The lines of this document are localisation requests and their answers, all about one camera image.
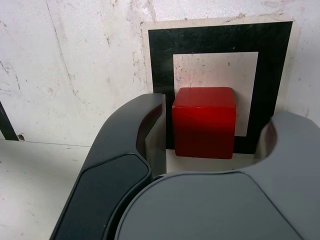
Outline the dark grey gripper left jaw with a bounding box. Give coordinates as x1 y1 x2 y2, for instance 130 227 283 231
49 92 167 240

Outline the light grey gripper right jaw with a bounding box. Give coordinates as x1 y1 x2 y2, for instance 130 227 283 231
113 111 320 240

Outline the red cube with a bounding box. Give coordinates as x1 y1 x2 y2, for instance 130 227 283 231
171 86 238 160

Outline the black tape square outline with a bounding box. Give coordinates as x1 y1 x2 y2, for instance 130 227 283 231
147 21 294 155

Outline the black tape strip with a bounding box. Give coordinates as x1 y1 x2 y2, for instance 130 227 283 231
0 100 20 141

